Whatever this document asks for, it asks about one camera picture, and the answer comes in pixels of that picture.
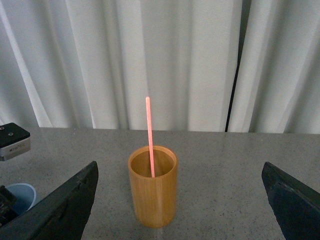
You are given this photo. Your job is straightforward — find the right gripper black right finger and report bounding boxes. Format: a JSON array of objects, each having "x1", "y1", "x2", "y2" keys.
[{"x1": 261, "y1": 162, "x2": 320, "y2": 240}]

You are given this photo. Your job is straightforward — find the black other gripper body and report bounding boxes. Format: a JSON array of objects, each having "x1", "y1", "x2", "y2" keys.
[{"x1": 0, "y1": 185, "x2": 18, "y2": 227}]

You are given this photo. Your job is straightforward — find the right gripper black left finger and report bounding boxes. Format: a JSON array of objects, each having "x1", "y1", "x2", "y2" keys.
[{"x1": 0, "y1": 161, "x2": 99, "y2": 240}]

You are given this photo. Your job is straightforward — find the pink chopstick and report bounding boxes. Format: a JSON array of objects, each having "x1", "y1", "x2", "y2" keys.
[{"x1": 145, "y1": 96, "x2": 155, "y2": 178}]

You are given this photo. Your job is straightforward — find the light blue plastic cup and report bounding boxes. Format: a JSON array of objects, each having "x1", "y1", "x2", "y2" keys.
[{"x1": 6, "y1": 183, "x2": 39, "y2": 215}]

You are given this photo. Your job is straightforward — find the bamboo chopstick holder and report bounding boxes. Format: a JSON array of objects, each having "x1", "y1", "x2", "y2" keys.
[{"x1": 128, "y1": 145, "x2": 178, "y2": 228}]

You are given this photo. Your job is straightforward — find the white pleated curtain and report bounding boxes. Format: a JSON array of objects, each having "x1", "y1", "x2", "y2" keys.
[{"x1": 0, "y1": 0, "x2": 320, "y2": 134}]

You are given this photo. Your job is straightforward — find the black and silver camera box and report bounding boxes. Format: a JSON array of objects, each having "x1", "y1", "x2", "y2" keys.
[{"x1": 0, "y1": 122, "x2": 31, "y2": 162}]

